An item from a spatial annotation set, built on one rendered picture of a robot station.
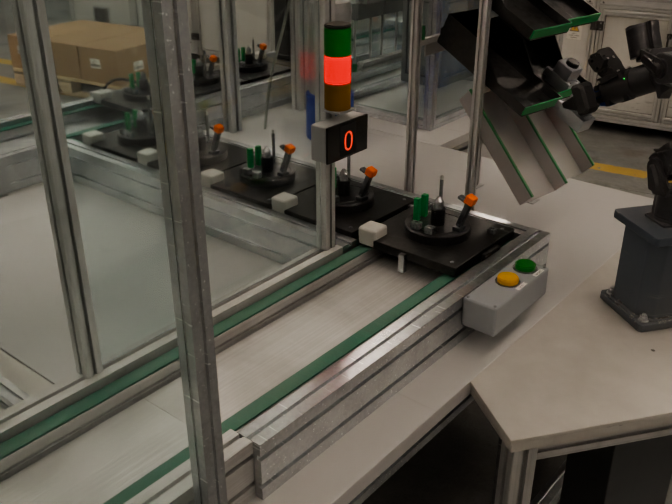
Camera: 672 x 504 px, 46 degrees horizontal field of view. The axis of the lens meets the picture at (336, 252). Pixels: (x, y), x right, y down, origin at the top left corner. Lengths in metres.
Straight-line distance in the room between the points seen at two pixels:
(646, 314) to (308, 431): 0.75
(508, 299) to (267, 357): 0.45
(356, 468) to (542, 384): 0.39
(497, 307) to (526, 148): 0.57
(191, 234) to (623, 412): 0.85
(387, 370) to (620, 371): 0.44
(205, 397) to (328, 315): 0.58
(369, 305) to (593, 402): 0.44
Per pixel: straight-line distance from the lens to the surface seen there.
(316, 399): 1.20
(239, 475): 1.14
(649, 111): 5.66
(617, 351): 1.58
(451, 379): 1.43
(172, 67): 0.78
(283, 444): 1.17
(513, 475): 1.39
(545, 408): 1.39
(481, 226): 1.74
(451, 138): 2.63
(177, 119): 0.79
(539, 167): 1.91
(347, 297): 1.54
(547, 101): 1.80
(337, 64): 1.47
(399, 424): 1.32
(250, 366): 1.35
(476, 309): 1.47
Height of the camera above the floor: 1.68
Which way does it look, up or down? 27 degrees down
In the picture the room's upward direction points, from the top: straight up
